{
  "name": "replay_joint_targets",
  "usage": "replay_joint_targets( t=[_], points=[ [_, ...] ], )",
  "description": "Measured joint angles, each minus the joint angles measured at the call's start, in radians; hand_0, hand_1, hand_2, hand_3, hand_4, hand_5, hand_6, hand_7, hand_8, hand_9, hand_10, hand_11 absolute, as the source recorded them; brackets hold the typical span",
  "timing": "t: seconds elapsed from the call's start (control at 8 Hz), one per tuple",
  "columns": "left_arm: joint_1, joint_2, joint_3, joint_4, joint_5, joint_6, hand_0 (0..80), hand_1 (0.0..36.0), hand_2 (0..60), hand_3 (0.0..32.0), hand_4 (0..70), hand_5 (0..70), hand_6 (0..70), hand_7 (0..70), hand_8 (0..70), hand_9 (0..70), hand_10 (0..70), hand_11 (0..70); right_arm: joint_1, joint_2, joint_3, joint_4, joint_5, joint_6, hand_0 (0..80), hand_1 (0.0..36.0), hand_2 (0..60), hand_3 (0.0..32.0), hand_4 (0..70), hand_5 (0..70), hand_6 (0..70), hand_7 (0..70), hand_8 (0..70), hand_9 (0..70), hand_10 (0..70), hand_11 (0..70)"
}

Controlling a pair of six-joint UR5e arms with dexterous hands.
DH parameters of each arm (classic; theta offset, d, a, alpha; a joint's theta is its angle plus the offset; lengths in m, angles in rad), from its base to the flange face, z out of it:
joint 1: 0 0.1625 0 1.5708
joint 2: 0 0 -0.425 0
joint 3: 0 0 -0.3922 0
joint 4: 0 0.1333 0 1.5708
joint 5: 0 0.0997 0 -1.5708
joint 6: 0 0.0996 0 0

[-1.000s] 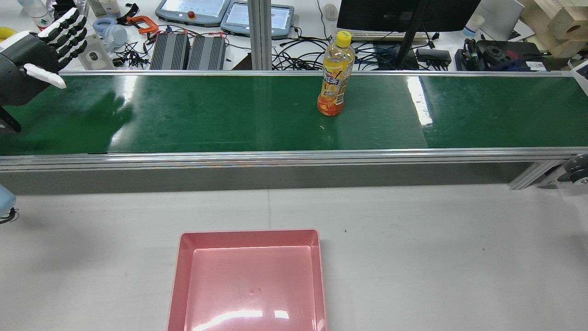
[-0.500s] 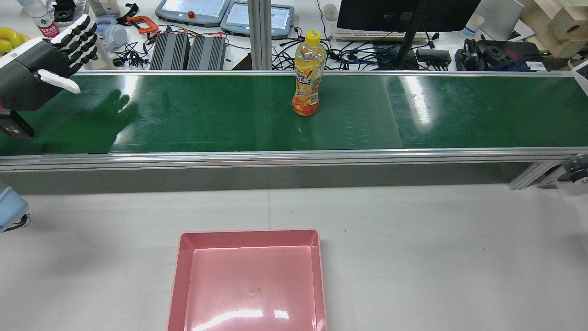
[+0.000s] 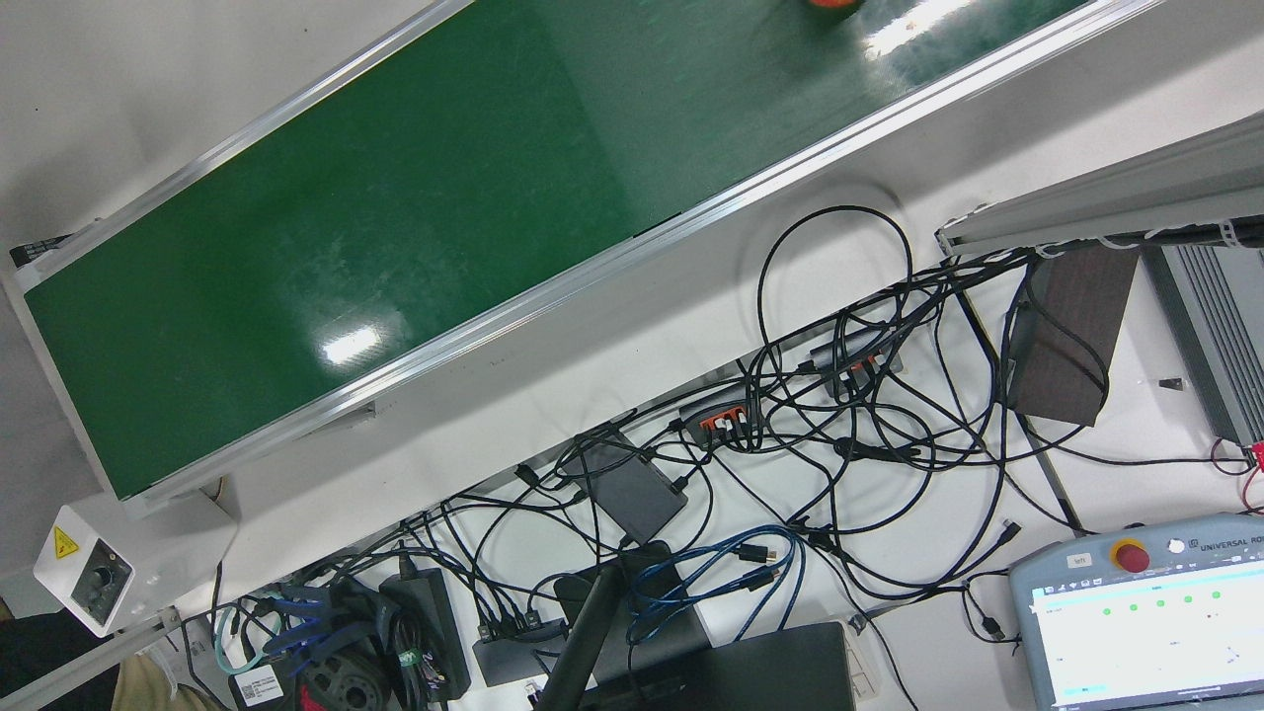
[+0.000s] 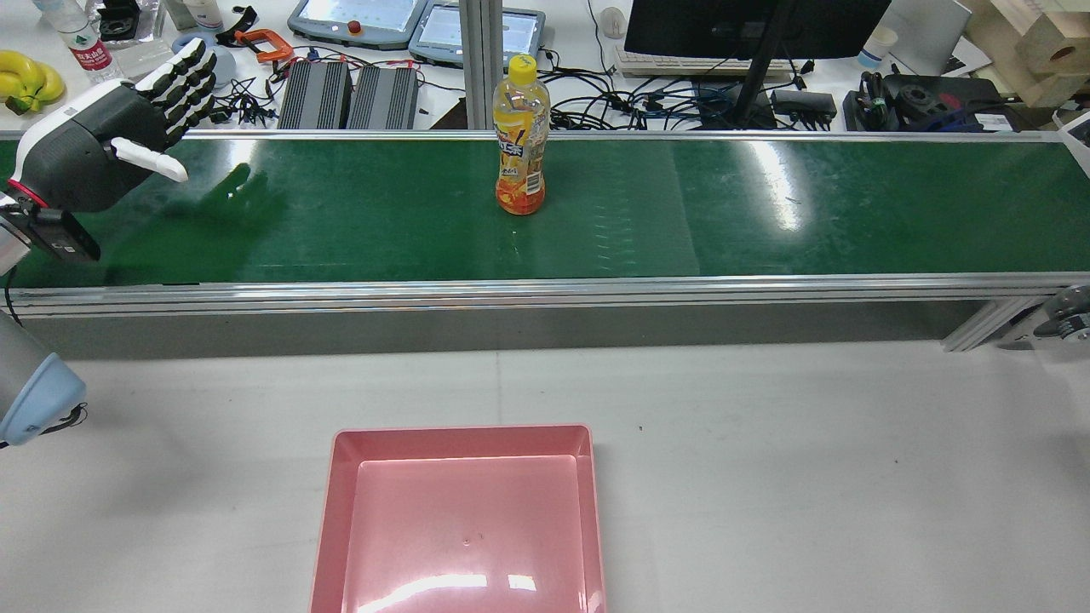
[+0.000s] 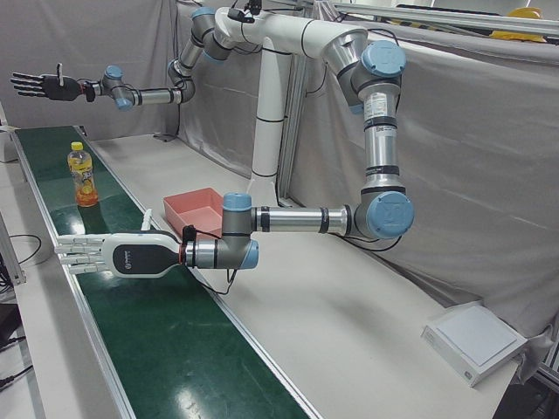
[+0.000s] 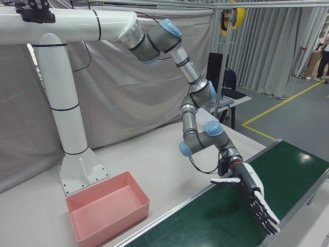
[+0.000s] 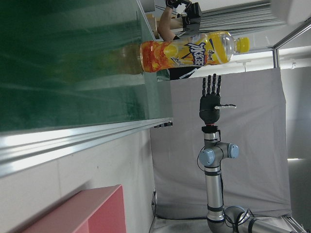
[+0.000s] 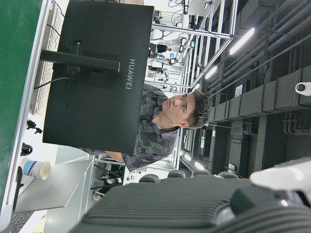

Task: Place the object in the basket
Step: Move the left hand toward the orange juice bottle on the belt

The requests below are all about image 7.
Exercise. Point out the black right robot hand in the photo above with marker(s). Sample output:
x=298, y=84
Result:
x=209, y=109

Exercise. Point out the orange yellow drink bottle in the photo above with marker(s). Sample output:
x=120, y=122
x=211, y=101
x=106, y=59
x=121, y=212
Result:
x=182, y=55

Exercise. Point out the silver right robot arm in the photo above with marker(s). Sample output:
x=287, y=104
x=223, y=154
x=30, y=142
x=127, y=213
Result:
x=213, y=189

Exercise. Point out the pink basket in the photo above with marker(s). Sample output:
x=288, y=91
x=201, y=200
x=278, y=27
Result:
x=104, y=211

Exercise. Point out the black table clamp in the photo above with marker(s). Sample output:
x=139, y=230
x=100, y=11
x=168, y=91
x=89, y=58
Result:
x=166, y=124

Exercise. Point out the grey backdrop cloth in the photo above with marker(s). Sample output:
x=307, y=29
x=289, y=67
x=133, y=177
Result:
x=257, y=145

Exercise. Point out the person in black shirt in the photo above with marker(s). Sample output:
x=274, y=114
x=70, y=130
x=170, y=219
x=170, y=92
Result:
x=167, y=26

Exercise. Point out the black teleoperation device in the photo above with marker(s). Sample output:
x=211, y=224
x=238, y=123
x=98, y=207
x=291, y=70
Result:
x=193, y=17

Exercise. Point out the grey slatted blinds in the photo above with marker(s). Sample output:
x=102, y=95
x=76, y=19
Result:
x=243, y=19

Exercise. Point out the cardboard boxes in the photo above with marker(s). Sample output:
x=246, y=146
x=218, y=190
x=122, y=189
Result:
x=153, y=24

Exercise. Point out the black teleoperation glove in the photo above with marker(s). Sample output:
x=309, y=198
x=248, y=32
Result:
x=171, y=3

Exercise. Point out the grey cabinet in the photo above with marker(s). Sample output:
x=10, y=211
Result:
x=300, y=187

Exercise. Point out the silver floor cloth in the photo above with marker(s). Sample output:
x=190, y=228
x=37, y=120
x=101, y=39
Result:
x=179, y=225

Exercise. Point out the grey box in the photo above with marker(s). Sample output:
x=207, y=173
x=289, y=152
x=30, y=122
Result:
x=148, y=4

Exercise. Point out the green table mat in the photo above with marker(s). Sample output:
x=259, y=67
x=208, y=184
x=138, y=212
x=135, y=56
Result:
x=60, y=72

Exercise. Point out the aluminium cage frame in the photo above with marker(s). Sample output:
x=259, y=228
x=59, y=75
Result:
x=275, y=57

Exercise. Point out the aluminium table edge frame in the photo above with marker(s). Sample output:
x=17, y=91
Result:
x=73, y=143

